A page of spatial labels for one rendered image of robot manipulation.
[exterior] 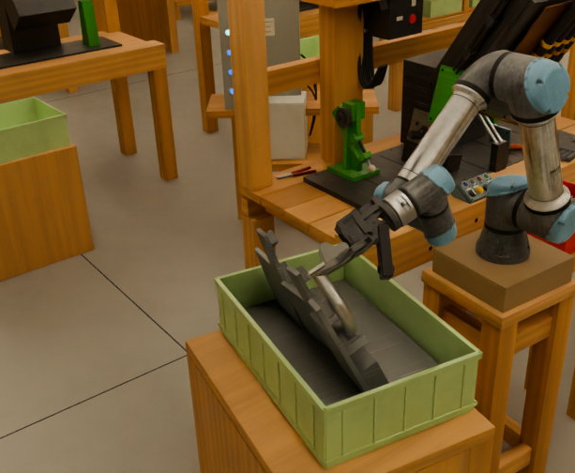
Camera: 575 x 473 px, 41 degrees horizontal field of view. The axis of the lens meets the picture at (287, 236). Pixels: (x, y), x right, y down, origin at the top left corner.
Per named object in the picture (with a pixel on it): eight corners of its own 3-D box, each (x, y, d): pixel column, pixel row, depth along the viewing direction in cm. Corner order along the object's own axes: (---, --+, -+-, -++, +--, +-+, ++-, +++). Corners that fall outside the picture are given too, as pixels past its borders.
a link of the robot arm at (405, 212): (414, 221, 170) (419, 212, 162) (397, 233, 169) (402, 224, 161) (393, 194, 171) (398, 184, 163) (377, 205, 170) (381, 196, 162)
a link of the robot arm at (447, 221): (430, 215, 184) (418, 183, 176) (466, 231, 176) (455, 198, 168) (409, 236, 181) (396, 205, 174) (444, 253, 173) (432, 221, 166)
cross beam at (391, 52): (496, 38, 339) (498, 17, 334) (256, 99, 272) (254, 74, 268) (488, 36, 342) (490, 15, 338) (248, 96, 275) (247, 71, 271)
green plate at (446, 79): (465, 130, 275) (480, 72, 268) (450, 130, 270) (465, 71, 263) (441, 122, 283) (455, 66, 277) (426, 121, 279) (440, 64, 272)
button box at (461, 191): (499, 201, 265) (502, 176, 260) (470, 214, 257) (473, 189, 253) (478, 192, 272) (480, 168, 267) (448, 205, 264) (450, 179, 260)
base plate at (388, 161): (582, 141, 308) (582, 136, 307) (380, 221, 251) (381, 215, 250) (499, 115, 338) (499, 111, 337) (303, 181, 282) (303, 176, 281)
